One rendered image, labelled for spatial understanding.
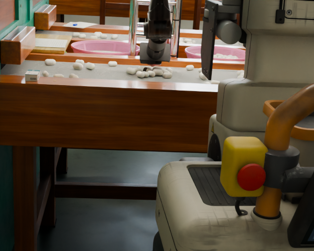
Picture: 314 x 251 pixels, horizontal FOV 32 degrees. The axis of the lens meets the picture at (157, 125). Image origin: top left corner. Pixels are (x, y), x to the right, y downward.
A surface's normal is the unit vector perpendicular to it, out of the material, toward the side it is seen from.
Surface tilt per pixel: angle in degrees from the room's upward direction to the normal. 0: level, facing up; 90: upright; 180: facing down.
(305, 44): 82
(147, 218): 0
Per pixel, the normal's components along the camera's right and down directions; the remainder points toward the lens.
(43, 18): 0.07, 0.32
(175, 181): -0.40, -0.85
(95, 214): 0.06, -0.95
